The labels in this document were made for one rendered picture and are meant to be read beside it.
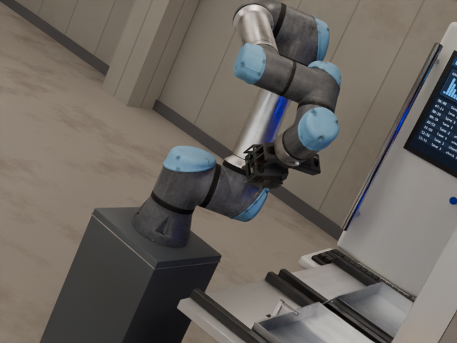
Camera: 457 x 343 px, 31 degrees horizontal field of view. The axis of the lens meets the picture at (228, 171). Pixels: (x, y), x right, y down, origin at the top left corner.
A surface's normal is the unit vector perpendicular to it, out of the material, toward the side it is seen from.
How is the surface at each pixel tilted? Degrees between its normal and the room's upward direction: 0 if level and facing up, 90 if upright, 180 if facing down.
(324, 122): 48
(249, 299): 0
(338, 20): 90
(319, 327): 0
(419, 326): 90
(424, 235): 90
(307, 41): 81
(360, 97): 90
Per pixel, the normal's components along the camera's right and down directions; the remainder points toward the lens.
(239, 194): 0.11, 0.12
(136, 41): -0.61, -0.02
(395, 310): 0.40, -0.87
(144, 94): 0.69, 0.49
